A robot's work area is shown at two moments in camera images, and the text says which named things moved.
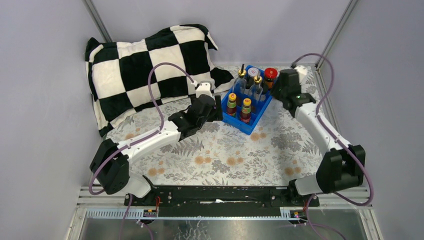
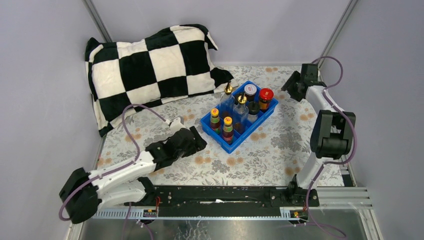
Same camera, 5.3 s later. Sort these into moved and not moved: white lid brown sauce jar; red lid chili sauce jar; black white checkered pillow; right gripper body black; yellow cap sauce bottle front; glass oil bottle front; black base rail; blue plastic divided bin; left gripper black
Moved: blue plastic divided bin; yellow cap sauce bottle front; right gripper body black; white lid brown sauce jar; red lid chili sauce jar; left gripper black; glass oil bottle front
Not moved: black base rail; black white checkered pillow
